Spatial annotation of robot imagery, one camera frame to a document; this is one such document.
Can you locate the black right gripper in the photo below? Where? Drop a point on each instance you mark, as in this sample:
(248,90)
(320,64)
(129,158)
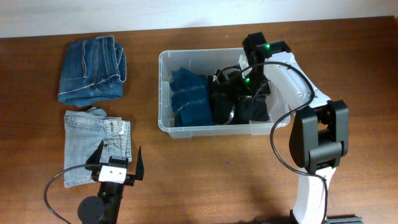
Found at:
(265,89)

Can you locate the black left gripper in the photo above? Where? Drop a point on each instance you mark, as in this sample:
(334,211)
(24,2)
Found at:
(139,171)

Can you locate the small black garment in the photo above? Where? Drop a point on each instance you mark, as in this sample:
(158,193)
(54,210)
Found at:
(252,108)

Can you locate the black garment with logo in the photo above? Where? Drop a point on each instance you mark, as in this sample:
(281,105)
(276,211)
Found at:
(223,88)

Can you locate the blue garment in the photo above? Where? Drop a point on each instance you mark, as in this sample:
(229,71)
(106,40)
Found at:
(191,99)

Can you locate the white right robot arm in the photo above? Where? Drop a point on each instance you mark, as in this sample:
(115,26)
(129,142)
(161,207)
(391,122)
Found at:
(319,137)

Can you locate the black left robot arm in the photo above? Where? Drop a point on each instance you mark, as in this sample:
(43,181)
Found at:
(104,207)

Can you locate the light blue folded jeans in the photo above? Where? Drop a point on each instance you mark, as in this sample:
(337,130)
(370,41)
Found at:
(86,130)

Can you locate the clear plastic storage bin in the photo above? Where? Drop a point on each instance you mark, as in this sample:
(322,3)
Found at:
(207,61)

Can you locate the dark blue folded jeans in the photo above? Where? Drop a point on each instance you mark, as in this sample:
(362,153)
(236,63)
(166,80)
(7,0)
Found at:
(93,70)

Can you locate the grey right arm base rail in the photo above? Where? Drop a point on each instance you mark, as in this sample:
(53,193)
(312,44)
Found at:
(344,220)

